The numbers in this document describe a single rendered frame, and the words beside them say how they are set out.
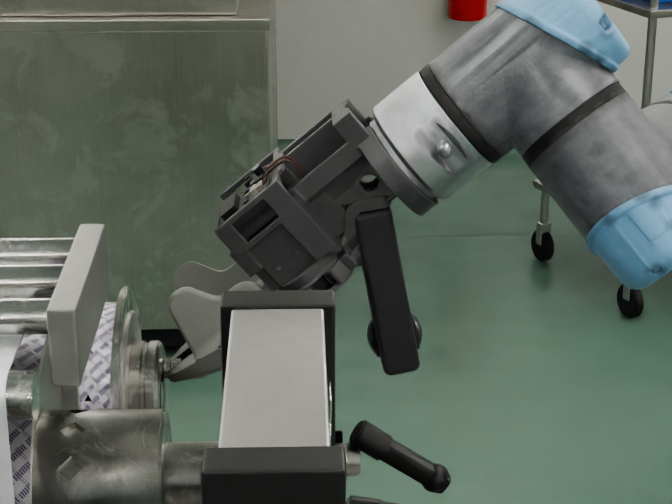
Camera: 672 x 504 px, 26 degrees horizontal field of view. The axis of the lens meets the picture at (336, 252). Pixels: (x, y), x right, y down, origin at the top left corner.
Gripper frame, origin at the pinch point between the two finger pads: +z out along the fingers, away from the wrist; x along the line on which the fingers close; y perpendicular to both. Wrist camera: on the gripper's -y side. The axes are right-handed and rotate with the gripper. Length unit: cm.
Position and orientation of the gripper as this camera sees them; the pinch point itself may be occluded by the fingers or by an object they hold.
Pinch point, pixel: (192, 367)
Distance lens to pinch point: 98.3
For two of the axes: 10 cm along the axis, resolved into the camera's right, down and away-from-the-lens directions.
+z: -7.6, 6.1, 2.2
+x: 0.2, 3.6, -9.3
